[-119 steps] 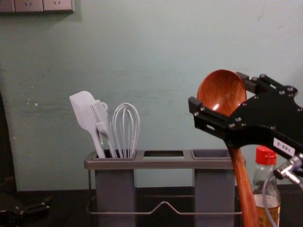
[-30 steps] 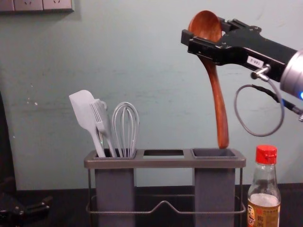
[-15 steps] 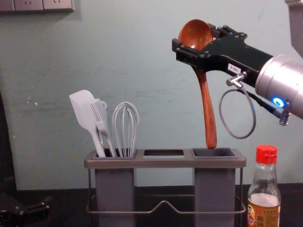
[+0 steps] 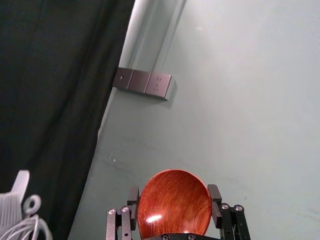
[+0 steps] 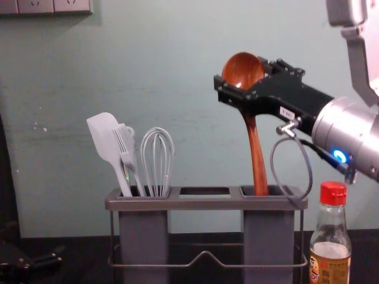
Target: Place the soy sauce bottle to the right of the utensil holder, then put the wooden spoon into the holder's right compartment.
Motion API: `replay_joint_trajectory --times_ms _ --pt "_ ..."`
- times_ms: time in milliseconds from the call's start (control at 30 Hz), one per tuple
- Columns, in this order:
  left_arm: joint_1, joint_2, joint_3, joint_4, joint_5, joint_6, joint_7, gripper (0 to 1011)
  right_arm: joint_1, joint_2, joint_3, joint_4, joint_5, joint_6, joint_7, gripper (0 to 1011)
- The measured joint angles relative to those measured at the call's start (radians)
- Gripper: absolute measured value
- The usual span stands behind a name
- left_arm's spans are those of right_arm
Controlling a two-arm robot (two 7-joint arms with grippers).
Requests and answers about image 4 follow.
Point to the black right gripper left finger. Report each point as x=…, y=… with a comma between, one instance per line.
x=125, y=222

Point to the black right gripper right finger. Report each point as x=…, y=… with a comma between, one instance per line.
x=231, y=220

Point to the red-brown wooden spoon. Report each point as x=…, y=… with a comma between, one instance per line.
x=173, y=202

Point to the white ribbed plastic piece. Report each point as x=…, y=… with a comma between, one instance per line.
x=17, y=197

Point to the black cloth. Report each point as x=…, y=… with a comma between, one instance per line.
x=55, y=95

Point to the grey wall socket box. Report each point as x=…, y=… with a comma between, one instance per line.
x=145, y=82

